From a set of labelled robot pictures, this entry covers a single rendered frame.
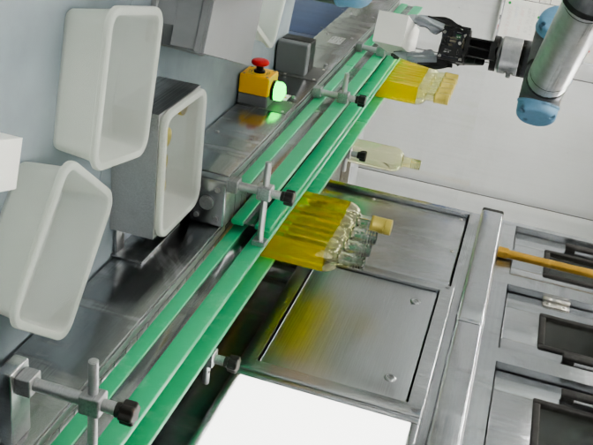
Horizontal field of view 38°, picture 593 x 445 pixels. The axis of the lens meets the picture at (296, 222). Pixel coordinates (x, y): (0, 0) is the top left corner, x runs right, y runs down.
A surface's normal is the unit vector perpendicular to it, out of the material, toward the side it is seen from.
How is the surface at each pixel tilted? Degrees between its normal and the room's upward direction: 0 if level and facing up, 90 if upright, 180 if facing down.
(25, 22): 0
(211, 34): 1
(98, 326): 90
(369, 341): 90
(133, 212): 90
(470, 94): 90
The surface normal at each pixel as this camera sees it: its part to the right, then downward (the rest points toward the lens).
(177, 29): -0.23, 0.10
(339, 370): 0.12, -0.88
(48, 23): 0.95, 0.23
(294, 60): -0.29, 0.41
